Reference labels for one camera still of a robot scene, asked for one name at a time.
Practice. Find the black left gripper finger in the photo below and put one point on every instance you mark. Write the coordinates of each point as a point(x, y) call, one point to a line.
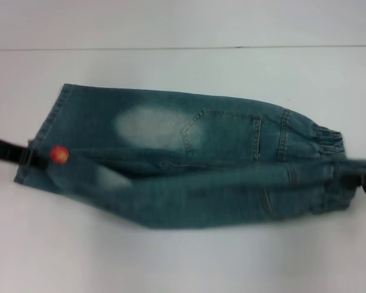
point(6, 155)
point(6, 146)

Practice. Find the blue denim shorts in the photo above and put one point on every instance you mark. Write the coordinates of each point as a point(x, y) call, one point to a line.
point(201, 137)

